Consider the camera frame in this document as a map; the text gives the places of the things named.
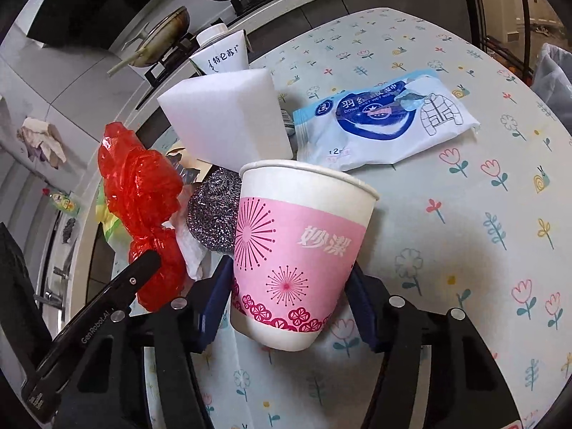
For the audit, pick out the black framed glass door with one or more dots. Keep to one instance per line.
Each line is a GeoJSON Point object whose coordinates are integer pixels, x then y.
{"type": "Point", "coordinates": [473, 9]}

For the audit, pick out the beige foil-lined pouch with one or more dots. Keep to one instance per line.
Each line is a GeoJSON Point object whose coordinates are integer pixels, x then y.
{"type": "Point", "coordinates": [187, 174]}

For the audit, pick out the white milk carton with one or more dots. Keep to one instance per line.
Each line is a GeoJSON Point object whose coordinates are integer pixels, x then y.
{"type": "Point", "coordinates": [219, 56]}

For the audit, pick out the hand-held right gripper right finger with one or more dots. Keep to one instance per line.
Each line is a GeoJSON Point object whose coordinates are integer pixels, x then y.
{"type": "Point", "coordinates": [358, 306]}

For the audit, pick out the black gas stove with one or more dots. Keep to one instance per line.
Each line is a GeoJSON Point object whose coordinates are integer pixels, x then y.
{"type": "Point", "coordinates": [154, 76]}

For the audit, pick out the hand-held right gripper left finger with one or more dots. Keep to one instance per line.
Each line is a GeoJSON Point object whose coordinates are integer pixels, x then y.
{"type": "Point", "coordinates": [214, 297]}

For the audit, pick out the trash bin with white liner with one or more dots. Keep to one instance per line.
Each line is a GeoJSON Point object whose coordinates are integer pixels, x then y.
{"type": "Point", "coordinates": [556, 80]}

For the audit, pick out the pink and white paper cup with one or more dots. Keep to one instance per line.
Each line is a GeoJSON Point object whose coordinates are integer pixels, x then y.
{"type": "Point", "coordinates": [304, 250]}

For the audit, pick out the green and yellow wrapper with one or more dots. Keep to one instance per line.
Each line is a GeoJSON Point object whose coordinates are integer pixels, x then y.
{"type": "Point", "coordinates": [107, 223]}

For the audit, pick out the crumpled white tissue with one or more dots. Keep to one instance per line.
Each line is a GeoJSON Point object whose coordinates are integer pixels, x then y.
{"type": "Point", "coordinates": [190, 250]}

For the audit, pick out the red plastic bag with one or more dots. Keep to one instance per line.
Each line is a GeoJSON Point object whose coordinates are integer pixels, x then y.
{"type": "Point", "coordinates": [138, 187]}

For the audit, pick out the black range hood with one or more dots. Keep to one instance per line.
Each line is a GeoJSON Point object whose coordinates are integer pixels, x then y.
{"type": "Point", "coordinates": [89, 4]}

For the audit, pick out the hanging beige rag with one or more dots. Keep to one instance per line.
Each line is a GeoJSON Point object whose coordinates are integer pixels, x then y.
{"type": "Point", "coordinates": [40, 140]}

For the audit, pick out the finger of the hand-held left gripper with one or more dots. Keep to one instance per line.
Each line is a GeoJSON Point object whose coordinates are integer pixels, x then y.
{"type": "Point", "coordinates": [138, 272]}

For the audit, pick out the small green-label bottle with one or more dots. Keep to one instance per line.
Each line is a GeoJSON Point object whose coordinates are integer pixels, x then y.
{"type": "Point", "coordinates": [62, 201]}

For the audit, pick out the steel wool scrubber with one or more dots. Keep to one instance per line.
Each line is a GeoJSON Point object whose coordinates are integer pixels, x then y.
{"type": "Point", "coordinates": [212, 214]}

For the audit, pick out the blue wet wipes packet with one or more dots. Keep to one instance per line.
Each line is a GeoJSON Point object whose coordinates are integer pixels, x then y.
{"type": "Point", "coordinates": [380, 129]}

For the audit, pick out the white sponge block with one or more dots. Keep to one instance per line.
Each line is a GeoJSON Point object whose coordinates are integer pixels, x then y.
{"type": "Point", "coordinates": [223, 111]}

